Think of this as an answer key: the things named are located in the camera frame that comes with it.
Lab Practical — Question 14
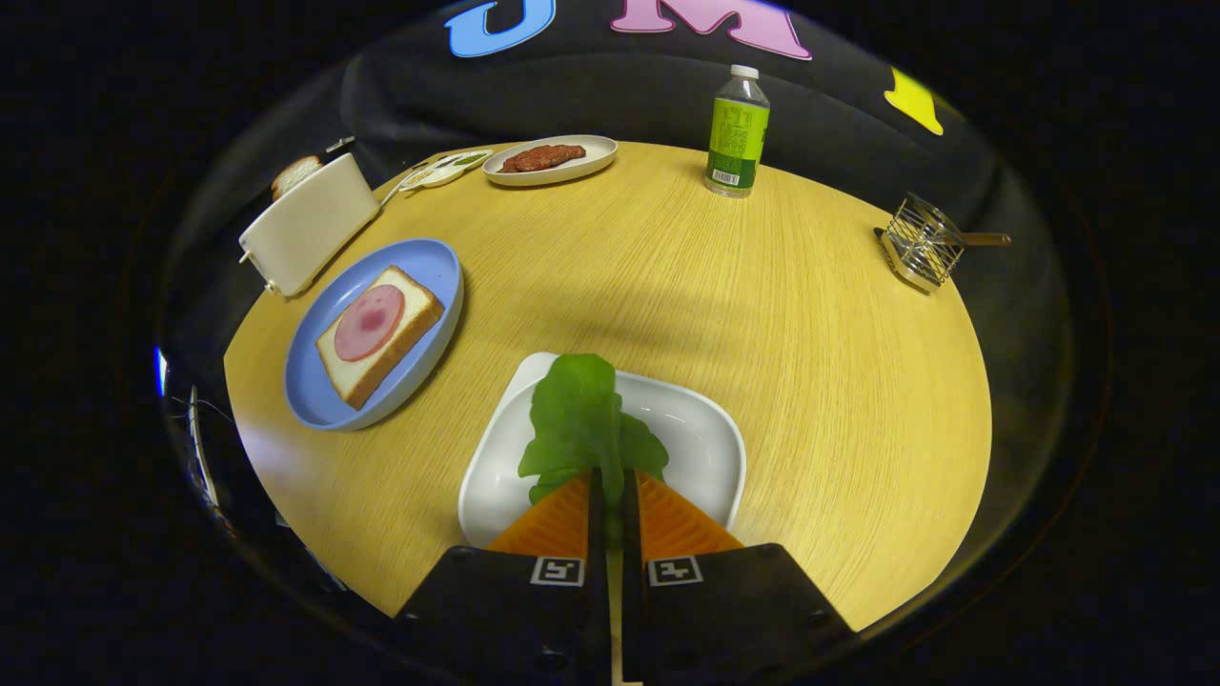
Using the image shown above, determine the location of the green label water bottle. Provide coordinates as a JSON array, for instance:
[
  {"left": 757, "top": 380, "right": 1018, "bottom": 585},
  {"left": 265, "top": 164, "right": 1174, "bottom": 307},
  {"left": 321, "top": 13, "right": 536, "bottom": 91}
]
[{"left": 703, "top": 65, "right": 771, "bottom": 199}]

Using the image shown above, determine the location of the toast slice with crust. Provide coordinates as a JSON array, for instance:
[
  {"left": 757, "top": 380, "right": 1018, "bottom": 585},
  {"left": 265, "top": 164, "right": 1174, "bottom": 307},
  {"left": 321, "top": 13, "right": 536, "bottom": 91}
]
[{"left": 315, "top": 266, "right": 446, "bottom": 412}]

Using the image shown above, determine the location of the white square plate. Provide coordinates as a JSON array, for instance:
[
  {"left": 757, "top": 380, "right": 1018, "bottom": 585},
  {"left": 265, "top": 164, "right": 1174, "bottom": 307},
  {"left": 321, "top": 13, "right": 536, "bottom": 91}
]
[{"left": 457, "top": 352, "right": 746, "bottom": 551}]

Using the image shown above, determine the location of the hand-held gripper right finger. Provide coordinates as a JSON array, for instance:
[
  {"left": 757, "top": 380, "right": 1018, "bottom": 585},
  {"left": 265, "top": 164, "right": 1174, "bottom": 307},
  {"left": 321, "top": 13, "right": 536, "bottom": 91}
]
[{"left": 621, "top": 469, "right": 856, "bottom": 686}]

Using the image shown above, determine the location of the wire rack with wooden handle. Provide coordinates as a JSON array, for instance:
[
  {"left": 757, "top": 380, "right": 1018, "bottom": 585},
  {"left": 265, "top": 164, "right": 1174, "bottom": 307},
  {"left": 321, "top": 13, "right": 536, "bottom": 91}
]
[{"left": 874, "top": 192, "right": 1013, "bottom": 294}]

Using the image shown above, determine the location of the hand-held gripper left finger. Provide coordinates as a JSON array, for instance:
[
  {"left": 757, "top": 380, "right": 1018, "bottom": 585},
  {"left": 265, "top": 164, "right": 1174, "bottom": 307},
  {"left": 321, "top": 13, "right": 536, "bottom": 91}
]
[{"left": 396, "top": 469, "right": 611, "bottom": 686}]

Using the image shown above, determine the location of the black backdrop cloth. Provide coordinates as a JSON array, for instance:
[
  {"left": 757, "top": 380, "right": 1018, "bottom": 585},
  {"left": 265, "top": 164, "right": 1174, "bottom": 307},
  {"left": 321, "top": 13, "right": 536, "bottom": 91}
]
[{"left": 162, "top": 0, "right": 1073, "bottom": 315}]

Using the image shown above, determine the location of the white divided bean dish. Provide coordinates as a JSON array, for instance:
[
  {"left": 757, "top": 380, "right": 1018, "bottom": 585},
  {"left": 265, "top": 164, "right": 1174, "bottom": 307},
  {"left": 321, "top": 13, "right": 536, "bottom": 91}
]
[{"left": 400, "top": 149, "right": 495, "bottom": 192}]

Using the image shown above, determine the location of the pink ham slice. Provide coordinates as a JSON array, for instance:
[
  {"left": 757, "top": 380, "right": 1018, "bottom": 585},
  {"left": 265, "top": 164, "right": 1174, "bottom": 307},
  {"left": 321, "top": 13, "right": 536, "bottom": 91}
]
[{"left": 334, "top": 284, "right": 406, "bottom": 362}]

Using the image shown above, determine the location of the brown meat patty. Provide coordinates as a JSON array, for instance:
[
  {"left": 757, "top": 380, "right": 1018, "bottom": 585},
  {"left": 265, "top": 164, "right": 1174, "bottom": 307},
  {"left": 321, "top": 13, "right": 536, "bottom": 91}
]
[{"left": 498, "top": 144, "right": 587, "bottom": 174}]

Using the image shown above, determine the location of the blue plate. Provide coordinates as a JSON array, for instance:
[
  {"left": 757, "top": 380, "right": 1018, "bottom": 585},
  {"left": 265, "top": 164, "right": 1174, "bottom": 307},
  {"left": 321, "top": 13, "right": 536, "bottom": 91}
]
[{"left": 284, "top": 238, "right": 465, "bottom": 432}]

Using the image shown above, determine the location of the white round plate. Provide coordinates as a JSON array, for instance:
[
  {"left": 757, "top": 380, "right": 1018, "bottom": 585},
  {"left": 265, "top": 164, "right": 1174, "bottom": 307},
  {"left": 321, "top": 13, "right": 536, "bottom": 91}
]
[{"left": 482, "top": 134, "right": 619, "bottom": 187}]

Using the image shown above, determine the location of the plain bread slice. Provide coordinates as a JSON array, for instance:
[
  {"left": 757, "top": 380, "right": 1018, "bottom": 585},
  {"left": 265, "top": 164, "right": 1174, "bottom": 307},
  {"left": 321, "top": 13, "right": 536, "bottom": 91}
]
[{"left": 271, "top": 155, "right": 325, "bottom": 201}]

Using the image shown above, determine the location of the white toaster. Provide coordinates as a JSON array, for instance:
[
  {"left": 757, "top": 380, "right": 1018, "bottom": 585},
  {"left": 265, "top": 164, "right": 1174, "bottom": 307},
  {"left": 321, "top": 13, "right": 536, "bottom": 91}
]
[{"left": 238, "top": 152, "right": 380, "bottom": 298}]

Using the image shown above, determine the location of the green lettuce leaf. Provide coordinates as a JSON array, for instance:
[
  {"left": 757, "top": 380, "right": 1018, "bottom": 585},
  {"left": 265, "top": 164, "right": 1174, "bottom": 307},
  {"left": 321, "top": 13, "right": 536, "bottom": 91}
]
[{"left": 518, "top": 353, "right": 670, "bottom": 511}]

